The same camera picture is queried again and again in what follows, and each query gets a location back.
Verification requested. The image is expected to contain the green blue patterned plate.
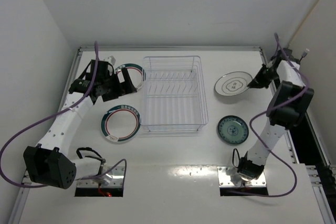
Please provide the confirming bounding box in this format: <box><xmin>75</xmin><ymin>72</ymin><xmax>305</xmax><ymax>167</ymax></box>
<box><xmin>217</xmin><ymin>115</ymin><xmax>249</xmax><ymax>145</ymax></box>

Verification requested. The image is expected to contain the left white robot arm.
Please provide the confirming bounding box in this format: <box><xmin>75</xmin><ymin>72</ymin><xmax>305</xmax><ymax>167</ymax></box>
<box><xmin>23</xmin><ymin>60</ymin><xmax>136</xmax><ymax>189</ymax></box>

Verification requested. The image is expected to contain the green red rimmed plate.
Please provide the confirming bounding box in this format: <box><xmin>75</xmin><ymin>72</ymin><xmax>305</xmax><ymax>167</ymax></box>
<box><xmin>115</xmin><ymin>63</ymin><xmax>146</xmax><ymax>92</ymax></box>
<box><xmin>100</xmin><ymin>104</ymin><xmax>140</xmax><ymax>144</ymax></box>

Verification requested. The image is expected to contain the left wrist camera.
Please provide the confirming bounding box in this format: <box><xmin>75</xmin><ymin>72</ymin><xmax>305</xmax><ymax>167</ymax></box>
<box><xmin>104</xmin><ymin>56</ymin><xmax>116</xmax><ymax>66</ymax></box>

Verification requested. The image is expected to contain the black wall cable with plug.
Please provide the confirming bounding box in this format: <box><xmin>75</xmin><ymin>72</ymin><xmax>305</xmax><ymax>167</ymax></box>
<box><xmin>290</xmin><ymin>48</ymin><xmax>310</xmax><ymax>69</ymax></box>

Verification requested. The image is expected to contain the metal base plate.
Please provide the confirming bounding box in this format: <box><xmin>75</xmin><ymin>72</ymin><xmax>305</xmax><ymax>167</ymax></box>
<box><xmin>76</xmin><ymin>166</ymin><xmax>125</xmax><ymax>189</ymax></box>
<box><xmin>217</xmin><ymin>166</ymin><xmax>267</xmax><ymax>189</ymax></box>

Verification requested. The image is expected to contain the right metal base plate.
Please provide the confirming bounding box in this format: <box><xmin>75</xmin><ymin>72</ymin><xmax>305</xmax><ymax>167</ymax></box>
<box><xmin>217</xmin><ymin>166</ymin><xmax>267</xmax><ymax>189</ymax></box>

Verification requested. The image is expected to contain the white plate with characters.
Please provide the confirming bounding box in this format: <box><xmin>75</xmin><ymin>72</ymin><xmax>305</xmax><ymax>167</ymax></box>
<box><xmin>214</xmin><ymin>71</ymin><xmax>253</xmax><ymax>97</ymax></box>

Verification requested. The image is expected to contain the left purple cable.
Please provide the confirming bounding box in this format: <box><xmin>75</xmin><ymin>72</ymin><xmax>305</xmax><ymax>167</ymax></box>
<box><xmin>0</xmin><ymin>40</ymin><xmax>127</xmax><ymax>188</ymax></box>

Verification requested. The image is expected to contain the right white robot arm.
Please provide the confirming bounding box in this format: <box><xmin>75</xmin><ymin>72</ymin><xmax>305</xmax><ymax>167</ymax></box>
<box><xmin>237</xmin><ymin>60</ymin><xmax>314</xmax><ymax>181</ymax></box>

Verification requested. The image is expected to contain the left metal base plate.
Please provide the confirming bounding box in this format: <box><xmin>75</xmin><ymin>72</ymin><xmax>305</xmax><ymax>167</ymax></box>
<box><xmin>76</xmin><ymin>166</ymin><xmax>125</xmax><ymax>189</ymax></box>

